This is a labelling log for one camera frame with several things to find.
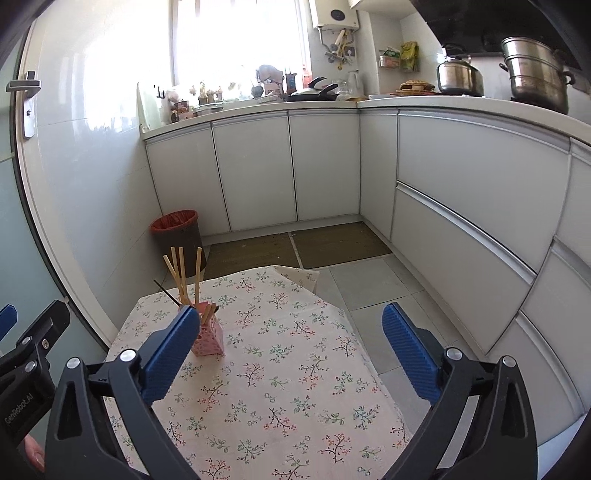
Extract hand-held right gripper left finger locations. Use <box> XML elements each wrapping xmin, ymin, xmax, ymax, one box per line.
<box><xmin>44</xmin><ymin>304</ymin><xmax>204</xmax><ymax>480</ymax></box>

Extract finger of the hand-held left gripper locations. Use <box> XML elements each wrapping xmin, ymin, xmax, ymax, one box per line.
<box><xmin>0</xmin><ymin>300</ymin><xmax>71</xmax><ymax>370</ymax></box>
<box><xmin>0</xmin><ymin>304</ymin><xmax>19</xmax><ymax>342</ymax></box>

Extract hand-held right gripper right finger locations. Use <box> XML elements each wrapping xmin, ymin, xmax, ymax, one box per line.
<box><xmin>379</xmin><ymin>301</ymin><xmax>539</xmax><ymax>480</ymax></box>

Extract pink perforated utensil basket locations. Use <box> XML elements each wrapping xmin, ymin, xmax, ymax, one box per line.
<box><xmin>191</xmin><ymin>314</ymin><xmax>225</xmax><ymax>357</ymax></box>

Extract person's left hand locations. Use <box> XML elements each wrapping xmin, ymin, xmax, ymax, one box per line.
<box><xmin>22</xmin><ymin>434</ymin><xmax>47</xmax><ymax>474</ymax></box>

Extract black chopstick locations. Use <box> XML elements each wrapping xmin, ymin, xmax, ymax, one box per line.
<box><xmin>153</xmin><ymin>279</ymin><xmax>182</xmax><ymax>306</ymax></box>

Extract white cabinet drawer front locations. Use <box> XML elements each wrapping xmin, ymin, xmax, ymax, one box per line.
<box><xmin>392</xmin><ymin>184</ymin><xmax>537</xmax><ymax>357</ymax></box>
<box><xmin>488</xmin><ymin>314</ymin><xmax>588</xmax><ymax>446</ymax></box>
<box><xmin>554</xmin><ymin>138</ymin><xmax>591</xmax><ymax>264</ymax></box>
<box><xmin>396</xmin><ymin>111</ymin><xmax>572</xmax><ymax>278</ymax></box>
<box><xmin>519</xmin><ymin>240</ymin><xmax>591</xmax><ymax>407</ymax></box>

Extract frosted glass sliding door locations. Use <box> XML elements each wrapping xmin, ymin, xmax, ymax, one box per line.
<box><xmin>0</xmin><ymin>18</ymin><xmax>114</xmax><ymax>352</ymax></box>

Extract brown trash bin red bag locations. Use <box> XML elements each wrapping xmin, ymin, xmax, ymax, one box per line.
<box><xmin>150</xmin><ymin>210</ymin><xmax>207</xmax><ymax>280</ymax></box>

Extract floral tablecloth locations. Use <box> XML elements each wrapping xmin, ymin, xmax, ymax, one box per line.
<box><xmin>104</xmin><ymin>265</ymin><xmax>414</xmax><ymax>480</ymax></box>

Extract brown floor mat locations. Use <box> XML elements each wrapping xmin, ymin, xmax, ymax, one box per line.
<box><xmin>203</xmin><ymin>232</ymin><xmax>302</xmax><ymax>281</ymax></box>
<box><xmin>290</xmin><ymin>220</ymin><xmax>393</xmax><ymax>269</ymax></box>

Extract white cabinet door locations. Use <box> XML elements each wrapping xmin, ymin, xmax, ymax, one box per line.
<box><xmin>288</xmin><ymin>111</ymin><xmax>362</xmax><ymax>222</ymax></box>
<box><xmin>211</xmin><ymin>113</ymin><xmax>298</xmax><ymax>232</ymax></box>
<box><xmin>144</xmin><ymin>121</ymin><xmax>232</xmax><ymax>237</ymax></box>

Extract narrow white cabinet panel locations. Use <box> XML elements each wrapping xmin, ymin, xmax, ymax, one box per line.
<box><xmin>359</xmin><ymin>110</ymin><xmax>399</xmax><ymax>241</ymax></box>

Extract pale standing board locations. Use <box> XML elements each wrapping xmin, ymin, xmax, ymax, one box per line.
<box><xmin>136</xmin><ymin>82</ymin><xmax>163</xmax><ymax>133</ymax></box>

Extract row of small ornaments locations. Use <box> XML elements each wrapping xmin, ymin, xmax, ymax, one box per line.
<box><xmin>166</xmin><ymin>80</ymin><xmax>243</xmax><ymax>116</ymax></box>

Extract plate of flatbread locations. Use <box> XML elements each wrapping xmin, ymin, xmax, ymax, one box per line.
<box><xmin>398</xmin><ymin>79</ymin><xmax>438</xmax><ymax>96</ymax></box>

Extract clear glass jug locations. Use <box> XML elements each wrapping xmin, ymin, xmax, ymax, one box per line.
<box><xmin>344</xmin><ymin>69</ymin><xmax>364</xmax><ymax>99</ymax></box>

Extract black frying pan with lid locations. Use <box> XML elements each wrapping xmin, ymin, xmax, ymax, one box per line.
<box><xmin>284</xmin><ymin>77</ymin><xmax>341</xmax><ymax>103</ymax></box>

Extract stainless steel kettle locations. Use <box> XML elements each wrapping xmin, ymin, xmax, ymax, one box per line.
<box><xmin>436</xmin><ymin>44</ymin><xmax>485</xmax><ymax>97</ymax></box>

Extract grey figurine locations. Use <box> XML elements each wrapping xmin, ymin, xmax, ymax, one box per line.
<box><xmin>255</xmin><ymin>65</ymin><xmax>283</xmax><ymax>97</ymax></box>

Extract yellow bag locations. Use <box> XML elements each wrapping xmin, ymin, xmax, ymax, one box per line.
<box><xmin>399</xmin><ymin>41</ymin><xmax>420</xmax><ymax>73</ymax></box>

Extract large steel steamer pot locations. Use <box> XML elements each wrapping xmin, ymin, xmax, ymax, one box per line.
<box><xmin>499</xmin><ymin>37</ymin><xmax>576</xmax><ymax>116</ymax></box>

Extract water heater pipes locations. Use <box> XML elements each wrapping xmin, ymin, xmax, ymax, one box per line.
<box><xmin>316</xmin><ymin>28</ymin><xmax>356</xmax><ymax>70</ymax></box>

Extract bright window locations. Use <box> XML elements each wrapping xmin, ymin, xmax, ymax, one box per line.
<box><xmin>174</xmin><ymin>0</ymin><xmax>311</xmax><ymax>100</ymax></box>

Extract black range hood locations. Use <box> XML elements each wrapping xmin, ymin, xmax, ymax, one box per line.
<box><xmin>411</xmin><ymin>0</ymin><xmax>575</xmax><ymax>57</ymax></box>

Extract white water heater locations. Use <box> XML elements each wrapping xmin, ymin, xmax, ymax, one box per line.
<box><xmin>308</xmin><ymin>0</ymin><xmax>361</xmax><ymax>31</ymax></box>

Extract silver door handle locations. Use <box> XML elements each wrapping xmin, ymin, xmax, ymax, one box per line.
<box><xmin>6</xmin><ymin>71</ymin><xmax>42</xmax><ymax>139</ymax></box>

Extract steel wall rack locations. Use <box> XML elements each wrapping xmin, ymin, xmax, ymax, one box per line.
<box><xmin>379</xmin><ymin>46</ymin><xmax>403</xmax><ymax>70</ymax></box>

